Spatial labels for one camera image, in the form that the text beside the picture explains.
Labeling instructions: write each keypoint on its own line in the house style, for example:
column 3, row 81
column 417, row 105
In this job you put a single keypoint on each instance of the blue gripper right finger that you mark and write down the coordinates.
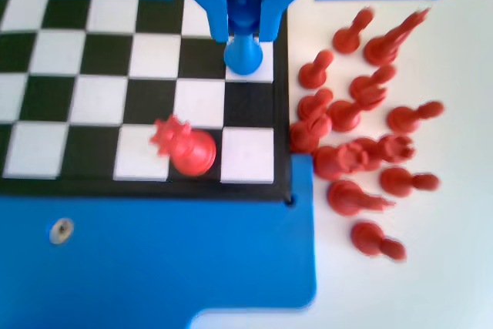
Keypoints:
column 269, row 5

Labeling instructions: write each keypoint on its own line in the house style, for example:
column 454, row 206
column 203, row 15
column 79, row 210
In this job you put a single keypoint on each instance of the red chess queen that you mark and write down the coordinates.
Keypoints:
column 192, row 152

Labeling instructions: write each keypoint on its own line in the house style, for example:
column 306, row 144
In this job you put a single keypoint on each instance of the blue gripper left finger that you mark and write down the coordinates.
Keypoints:
column 219, row 5

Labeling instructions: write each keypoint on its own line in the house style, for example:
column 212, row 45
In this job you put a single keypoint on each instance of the red chess bishop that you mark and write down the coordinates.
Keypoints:
column 306, row 134

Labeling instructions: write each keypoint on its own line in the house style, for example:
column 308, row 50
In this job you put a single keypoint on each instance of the black and white chessboard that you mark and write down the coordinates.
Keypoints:
column 104, row 98

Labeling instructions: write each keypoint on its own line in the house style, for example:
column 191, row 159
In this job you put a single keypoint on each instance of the silver screw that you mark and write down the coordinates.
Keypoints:
column 61, row 230

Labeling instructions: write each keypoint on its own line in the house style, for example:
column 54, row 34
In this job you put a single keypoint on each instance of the red chess rook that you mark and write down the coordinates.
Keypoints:
column 396, row 148
column 331, row 161

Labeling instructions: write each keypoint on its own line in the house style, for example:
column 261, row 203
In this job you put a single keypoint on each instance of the red chess king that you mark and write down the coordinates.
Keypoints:
column 344, row 197

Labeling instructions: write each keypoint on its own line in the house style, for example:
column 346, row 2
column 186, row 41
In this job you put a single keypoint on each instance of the blue chess king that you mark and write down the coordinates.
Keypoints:
column 242, row 57

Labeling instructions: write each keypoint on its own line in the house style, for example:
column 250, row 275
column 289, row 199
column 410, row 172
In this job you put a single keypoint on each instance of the blue base plate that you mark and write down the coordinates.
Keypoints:
column 154, row 259

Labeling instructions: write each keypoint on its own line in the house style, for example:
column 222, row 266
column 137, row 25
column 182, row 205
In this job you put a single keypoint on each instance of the red chess pawn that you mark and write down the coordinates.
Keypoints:
column 310, row 107
column 344, row 41
column 310, row 76
column 364, row 84
column 402, row 119
column 393, row 182
column 366, row 236

